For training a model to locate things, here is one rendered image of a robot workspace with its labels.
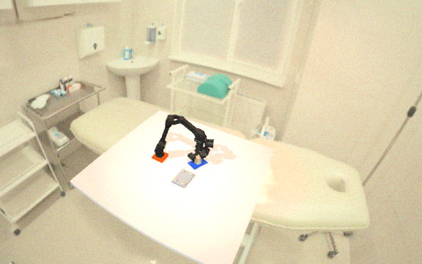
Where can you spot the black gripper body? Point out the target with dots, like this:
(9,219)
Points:
(192,156)

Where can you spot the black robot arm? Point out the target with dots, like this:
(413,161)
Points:
(200,136)

